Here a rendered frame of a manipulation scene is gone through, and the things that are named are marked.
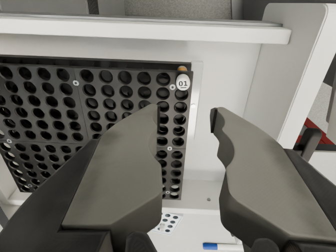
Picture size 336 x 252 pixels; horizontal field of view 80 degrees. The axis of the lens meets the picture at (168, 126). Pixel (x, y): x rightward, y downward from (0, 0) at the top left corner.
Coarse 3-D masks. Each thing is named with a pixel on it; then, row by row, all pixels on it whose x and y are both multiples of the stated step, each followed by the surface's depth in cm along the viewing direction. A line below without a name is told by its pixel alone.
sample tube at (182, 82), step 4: (180, 68) 20; (184, 68) 20; (180, 76) 18; (184, 76) 18; (176, 80) 18; (180, 80) 18; (184, 80) 18; (188, 80) 18; (176, 84) 18; (180, 84) 18; (184, 84) 18; (188, 84) 18; (180, 88) 18; (184, 88) 18
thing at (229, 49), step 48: (0, 48) 24; (48, 48) 24; (96, 48) 24; (144, 48) 24; (192, 48) 23; (240, 48) 23; (240, 96) 26; (192, 144) 31; (0, 192) 29; (192, 192) 32
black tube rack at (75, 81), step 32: (0, 64) 19; (32, 64) 19; (64, 64) 21; (96, 64) 22; (128, 64) 22; (160, 64) 21; (0, 96) 24; (32, 96) 23; (64, 96) 20; (96, 96) 20; (128, 96) 20; (160, 96) 20; (0, 128) 22; (32, 128) 22; (64, 128) 22; (96, 128) 23; (160, 128) 26; (32, 160) 25; (64, 160) 25; (160, 160) 28
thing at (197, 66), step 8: (192, 64) 23; (200, 64) 23; (200, 72) 24; (192, 80) 24; (200, 80) 24; (192, 88) 25; (192, 96) 25; (192, 104) 26; (192, 112) 26; (192, 120) 27; (192, 128) 28; (192, 136) 28
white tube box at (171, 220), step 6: (162, 216) 47; (168, 216) 47; (174, 216) 48; (180, 216) 46; (162, 222) 48; (168, 222) 48; (174, 222) 48; (156, 228) 49; (168, 228) 49; (174, 228) 49; (168, 234) 50
